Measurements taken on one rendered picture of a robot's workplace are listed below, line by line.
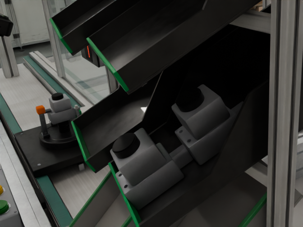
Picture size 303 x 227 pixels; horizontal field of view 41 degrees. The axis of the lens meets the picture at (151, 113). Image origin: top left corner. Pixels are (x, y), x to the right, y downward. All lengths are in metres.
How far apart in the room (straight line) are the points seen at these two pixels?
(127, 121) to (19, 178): 0.49
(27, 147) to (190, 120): 0.76
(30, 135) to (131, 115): 0.63
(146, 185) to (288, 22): 0.22
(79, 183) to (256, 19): 0.74
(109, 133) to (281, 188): 0.27
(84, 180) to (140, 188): 0.60
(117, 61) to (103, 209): 0.38
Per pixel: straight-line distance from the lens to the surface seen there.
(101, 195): 0.71
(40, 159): 1.06
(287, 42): 0.35
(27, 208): 0.91
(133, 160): 0.42
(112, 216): 0.71
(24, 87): 1.75
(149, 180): 0.44
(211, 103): 0.43
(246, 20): 0.39
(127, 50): 0.42
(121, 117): 0.60
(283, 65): 0.36
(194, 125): 0.43
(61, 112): 1.08
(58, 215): 0.89
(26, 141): 1.17
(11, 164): 1.11
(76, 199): 0.97
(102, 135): 0.60
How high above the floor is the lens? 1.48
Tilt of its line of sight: 25 degrees down
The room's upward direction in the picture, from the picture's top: 7 degrees counter-clockwise
